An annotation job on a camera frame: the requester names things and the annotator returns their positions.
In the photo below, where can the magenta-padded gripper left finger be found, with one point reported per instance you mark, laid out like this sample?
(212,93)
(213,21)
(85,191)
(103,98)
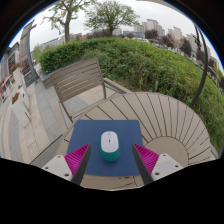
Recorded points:
(76,159)

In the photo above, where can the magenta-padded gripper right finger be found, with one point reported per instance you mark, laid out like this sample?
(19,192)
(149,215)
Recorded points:
(147,159)

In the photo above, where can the white and teal computer mouse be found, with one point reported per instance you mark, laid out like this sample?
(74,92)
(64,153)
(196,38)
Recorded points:
(110,145)

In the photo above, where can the blue rectangular mouse pad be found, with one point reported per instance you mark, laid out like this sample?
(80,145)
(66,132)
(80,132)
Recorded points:
(86,133)

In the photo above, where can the white planter with orange flowers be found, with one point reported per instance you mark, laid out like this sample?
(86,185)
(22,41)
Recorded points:
(20,113)

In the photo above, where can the brown slatted garden chair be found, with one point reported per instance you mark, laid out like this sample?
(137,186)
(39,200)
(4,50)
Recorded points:
(78,80)

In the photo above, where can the white planter with red flowers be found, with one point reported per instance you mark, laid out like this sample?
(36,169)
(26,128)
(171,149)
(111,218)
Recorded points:
(16,75)

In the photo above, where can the dark tall sign pillar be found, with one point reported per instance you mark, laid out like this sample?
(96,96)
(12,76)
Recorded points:
(26,50)

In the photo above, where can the thin-crowned tree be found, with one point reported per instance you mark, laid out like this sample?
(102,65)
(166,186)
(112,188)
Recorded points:
(67,30)

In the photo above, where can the round-crowned tree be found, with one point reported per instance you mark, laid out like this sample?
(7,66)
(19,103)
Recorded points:
(111,15)

